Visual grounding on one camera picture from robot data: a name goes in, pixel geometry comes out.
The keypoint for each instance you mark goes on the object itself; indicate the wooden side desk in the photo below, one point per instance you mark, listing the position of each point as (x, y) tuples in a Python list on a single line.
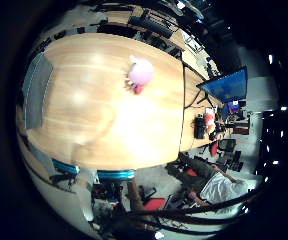
[(190, 100)]

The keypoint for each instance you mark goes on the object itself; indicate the black office chair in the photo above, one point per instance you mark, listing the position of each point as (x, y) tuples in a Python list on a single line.
[(227, 145)]

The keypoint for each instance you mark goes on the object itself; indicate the red seat chair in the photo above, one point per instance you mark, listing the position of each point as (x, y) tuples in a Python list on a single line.
[(155, 203)]

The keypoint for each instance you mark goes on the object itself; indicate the red and pink object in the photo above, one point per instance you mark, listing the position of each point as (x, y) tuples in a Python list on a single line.
[(210, 119)]

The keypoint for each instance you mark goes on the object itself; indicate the black long device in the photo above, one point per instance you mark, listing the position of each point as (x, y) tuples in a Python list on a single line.
[(152, 25)]

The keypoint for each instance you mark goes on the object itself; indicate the black device on desk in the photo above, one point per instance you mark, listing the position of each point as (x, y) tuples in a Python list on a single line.
[(199, 126)]

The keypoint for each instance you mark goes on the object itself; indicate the computer monitor on stand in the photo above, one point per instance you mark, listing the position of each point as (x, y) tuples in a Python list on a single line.
[(227, 86)]

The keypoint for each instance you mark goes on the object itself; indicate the blue round stool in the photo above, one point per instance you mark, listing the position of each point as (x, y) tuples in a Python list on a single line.
[(115, 174), (65, 167)]

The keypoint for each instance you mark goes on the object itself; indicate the person in white shirt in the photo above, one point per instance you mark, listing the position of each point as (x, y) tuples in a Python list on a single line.
[(217, 186)]

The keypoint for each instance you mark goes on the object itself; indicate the pink plush toy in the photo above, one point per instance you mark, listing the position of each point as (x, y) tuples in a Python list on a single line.
[(140, 73)]

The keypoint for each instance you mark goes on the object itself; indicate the red office chair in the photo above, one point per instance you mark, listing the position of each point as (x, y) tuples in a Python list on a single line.
[(214, 148)]

